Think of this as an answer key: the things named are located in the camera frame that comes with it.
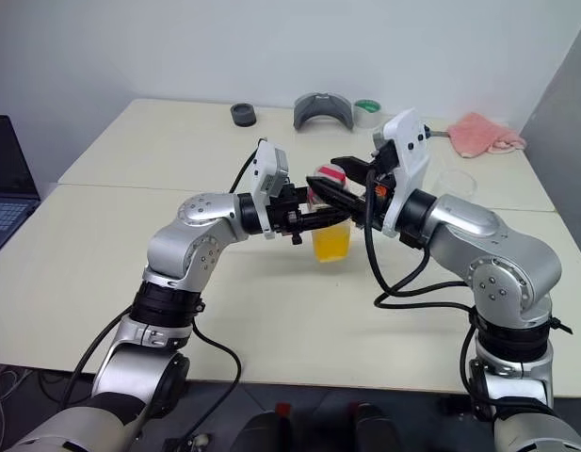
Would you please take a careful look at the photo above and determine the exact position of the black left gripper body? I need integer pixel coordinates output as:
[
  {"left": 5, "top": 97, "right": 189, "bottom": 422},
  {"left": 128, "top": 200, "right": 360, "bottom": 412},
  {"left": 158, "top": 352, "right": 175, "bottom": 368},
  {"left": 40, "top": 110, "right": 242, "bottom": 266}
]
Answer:
[{"left": 266, "top": 186, "right": 305, "bottom": 247}]

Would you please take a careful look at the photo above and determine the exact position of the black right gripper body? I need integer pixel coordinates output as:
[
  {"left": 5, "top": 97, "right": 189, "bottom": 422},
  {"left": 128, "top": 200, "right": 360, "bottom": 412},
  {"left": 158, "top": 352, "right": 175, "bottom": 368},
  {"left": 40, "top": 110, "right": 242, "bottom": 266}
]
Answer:
[{"left": 363, "top": 140, "right": 400, "bottom": 233}]

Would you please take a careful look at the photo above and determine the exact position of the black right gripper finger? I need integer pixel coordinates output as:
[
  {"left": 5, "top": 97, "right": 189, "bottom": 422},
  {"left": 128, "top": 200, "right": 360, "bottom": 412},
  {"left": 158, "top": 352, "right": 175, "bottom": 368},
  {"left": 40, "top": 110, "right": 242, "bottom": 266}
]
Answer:
[
  {"left": 305, "top": 176, "right": 369, "bottom": 220},
  {"left": 331, "top": 155, "right": 380, "bottom": 184}
]

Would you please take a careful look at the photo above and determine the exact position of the clear bottle of orange drink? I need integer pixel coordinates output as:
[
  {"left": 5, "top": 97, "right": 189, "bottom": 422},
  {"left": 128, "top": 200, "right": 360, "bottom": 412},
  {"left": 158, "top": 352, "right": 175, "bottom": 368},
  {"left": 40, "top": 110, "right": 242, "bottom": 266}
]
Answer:
[{"left": 306, "top": 162, "right": 355, "bottom": 265}]

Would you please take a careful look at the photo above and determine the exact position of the red bottle cap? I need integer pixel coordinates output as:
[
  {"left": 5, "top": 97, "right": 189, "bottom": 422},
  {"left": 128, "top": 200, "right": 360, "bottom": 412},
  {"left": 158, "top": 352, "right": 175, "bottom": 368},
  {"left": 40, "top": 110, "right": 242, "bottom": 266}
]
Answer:
[{"left": 315, "top": 163, "right": 350, "bottom": 188}]

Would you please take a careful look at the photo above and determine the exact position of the clear wine glass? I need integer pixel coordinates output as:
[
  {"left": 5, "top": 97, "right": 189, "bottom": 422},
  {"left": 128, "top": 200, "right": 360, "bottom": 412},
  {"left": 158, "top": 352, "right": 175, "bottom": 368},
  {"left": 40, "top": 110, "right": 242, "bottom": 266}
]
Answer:
[{"left": 430, "top": 167, "right": 477, "bottom": 204}]

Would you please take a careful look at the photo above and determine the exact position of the tape roll with green core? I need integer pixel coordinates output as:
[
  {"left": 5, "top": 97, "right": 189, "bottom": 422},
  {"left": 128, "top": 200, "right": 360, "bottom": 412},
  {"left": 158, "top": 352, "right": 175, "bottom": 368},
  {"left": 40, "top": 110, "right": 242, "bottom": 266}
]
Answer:
[{"left": 353, "top": 97, "right": 383, "bottom": 129}]

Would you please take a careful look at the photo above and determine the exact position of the gray curved visor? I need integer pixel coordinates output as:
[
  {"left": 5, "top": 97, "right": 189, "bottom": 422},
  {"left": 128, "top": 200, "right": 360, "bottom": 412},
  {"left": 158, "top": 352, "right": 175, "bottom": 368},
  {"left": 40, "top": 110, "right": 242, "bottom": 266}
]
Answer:
[{"left": 292, "top": 92, "right": 356, "bottom": 132}]

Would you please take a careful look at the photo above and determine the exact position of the black round container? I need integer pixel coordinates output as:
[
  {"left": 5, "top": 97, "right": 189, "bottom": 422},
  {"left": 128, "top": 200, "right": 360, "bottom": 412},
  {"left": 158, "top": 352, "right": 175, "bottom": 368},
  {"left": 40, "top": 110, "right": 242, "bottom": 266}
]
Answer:
[{"left": 230, "top": 102, "right": 259, "bottom": 128}]

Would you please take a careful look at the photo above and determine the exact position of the pink cloth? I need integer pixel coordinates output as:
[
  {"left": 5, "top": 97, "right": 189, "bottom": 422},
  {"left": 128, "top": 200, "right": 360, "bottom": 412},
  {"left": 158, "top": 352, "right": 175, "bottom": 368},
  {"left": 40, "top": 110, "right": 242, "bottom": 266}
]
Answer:
[{"left": 446, "top": 111, "right": 528, "bottom": 159}]

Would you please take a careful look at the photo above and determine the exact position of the gray partition panel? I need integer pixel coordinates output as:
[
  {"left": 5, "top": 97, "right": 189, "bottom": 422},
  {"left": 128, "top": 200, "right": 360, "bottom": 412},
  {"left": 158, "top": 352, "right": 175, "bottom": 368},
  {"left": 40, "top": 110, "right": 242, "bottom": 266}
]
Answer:
[{"left": 519, "top": 25, "right": 581, "bottom": 258}]

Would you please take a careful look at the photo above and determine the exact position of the dark rounded shape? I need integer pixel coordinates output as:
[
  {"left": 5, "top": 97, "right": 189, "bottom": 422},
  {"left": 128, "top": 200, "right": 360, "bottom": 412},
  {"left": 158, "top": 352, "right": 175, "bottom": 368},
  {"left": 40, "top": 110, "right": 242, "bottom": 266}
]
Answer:
[
  {"left": 240, "top": 408, "right": 296, "bottom": 452},
  {"left": 351, "top": 401, "right": 404, "bottom": 452}
]

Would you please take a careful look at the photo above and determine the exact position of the black flat device white knob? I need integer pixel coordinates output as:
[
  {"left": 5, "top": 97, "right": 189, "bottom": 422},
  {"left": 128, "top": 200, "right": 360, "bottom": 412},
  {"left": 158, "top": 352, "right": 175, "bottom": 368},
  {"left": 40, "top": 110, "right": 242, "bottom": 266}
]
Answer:
[{"left": 165, "top": 432, "right": 211, "bottom": 452}]

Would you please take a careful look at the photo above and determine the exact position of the dark laptop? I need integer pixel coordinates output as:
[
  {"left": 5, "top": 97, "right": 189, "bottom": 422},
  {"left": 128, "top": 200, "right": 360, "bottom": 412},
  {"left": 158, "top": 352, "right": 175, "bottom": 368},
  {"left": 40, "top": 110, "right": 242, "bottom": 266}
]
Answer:
[{"left": 0, "top": 114, "right": 41, "bottom": 263}]

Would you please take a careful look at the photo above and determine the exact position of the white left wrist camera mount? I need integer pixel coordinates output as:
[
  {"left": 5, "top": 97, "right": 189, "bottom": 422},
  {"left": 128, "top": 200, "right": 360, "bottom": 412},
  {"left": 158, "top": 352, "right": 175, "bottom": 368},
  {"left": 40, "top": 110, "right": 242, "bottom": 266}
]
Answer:
[{"left": 250, "top": 140, "right": 291, "bottom": 239}]

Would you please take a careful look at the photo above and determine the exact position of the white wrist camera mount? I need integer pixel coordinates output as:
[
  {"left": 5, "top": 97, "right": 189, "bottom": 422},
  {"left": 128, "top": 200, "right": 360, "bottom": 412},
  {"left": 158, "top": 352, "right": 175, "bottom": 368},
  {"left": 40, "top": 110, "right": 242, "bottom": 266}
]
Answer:
[
  {"left": 372, "top": 106, "right": 432, "bottom": 239},
  {"left": 250, "top": 140, "right": 291, "bottom": 239}
]

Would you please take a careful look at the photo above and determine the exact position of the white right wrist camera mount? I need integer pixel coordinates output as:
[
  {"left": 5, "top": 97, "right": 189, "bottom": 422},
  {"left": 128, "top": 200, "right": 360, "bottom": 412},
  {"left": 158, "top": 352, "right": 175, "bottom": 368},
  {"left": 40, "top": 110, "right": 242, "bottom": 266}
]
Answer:
[{"left": 372, "top": 106, "right": 432, "bottom": 239}]

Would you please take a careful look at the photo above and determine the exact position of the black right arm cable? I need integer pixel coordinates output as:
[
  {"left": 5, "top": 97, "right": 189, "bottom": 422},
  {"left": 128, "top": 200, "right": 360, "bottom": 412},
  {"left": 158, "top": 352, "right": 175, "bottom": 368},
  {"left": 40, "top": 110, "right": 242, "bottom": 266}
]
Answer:
[{"left": 363, "top": 171, "right": 489, "bottom": 415}]

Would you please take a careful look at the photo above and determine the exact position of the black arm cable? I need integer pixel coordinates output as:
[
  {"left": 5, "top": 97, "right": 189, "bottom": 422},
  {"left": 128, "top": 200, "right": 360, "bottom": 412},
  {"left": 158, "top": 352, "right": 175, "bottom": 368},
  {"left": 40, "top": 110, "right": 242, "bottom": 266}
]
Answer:
[
  {"left": 58, "top": 138, "right": 261, "bottom": 425},
  {"left": 363, "top": 171, "right": 489, "bottom": 415}
]

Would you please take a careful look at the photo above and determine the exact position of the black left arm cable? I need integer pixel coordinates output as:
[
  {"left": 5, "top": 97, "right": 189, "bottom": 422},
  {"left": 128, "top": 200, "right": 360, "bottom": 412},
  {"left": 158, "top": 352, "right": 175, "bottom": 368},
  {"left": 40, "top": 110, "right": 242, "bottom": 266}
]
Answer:
[{"left": 58, "top": 138, "right": 261, "bottom": 425}]

